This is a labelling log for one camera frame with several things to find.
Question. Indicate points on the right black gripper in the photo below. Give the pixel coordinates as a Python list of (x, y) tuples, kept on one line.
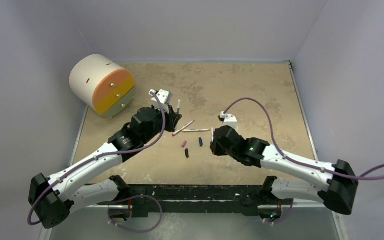
[(216, 144)]

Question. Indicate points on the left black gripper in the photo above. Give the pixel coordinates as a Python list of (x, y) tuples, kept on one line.
[(172, 118)]

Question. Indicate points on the pen with yellow end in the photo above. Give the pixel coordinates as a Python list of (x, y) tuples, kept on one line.
[(178, 106)]

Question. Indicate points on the pen with magenta end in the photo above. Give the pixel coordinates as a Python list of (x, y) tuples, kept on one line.
[(212, 135)]

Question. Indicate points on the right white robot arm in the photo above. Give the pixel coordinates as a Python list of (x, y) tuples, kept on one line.
[(331, 184)]

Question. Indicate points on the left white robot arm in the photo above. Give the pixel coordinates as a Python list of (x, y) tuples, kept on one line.
[(53, 198)]

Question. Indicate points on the pen with red tip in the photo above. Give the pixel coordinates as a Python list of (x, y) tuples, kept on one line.
[(182, 128)]

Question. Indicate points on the pen with orange tip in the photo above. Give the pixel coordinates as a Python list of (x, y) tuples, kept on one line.
[(195, 130)]

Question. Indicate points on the round white drawer cabinet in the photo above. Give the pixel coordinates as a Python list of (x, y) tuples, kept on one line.
[(106, 87)]

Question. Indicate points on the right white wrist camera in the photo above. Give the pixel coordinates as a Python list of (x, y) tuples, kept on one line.
[(228, 120)]

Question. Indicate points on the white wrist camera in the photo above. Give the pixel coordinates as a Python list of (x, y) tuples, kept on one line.
[(161, 99), (228, 120)]

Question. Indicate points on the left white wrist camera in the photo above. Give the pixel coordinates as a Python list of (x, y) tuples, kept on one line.
[(161, 99)]

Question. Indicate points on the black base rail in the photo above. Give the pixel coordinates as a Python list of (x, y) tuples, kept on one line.
[(247, 200)]

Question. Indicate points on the aluminium table edge rail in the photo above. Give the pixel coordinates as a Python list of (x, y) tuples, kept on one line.
[(303, 112)]

